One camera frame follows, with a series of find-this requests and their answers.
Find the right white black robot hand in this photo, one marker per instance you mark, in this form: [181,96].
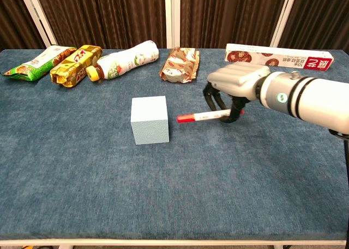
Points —
[237,78]

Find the red and white marker pen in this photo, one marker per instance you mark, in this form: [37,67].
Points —
[201,116]

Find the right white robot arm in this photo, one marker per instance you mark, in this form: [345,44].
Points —
[313,98]

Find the light blue foam cube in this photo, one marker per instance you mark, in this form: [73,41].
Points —
[150,123]

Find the long white red box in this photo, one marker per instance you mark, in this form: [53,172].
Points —
[272,56]

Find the brown and white snack wrapper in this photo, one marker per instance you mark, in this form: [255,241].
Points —
[180,66]

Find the dark brown fabric partition panel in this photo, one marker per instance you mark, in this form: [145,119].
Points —
[13,14]
[321,17]
[226,14]
[109,14]

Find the white bottle with yellow cap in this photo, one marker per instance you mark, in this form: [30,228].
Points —
[125,60]

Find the blue table cloth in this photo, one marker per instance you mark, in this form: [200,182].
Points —
[163,183]

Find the yellow snack packet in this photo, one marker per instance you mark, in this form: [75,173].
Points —
[75,66]

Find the green snack packet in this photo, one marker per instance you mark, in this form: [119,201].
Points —
[38,63]

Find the white partition frame post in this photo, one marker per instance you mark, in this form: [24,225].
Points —
[284,17]
[172,17]
[36,17]

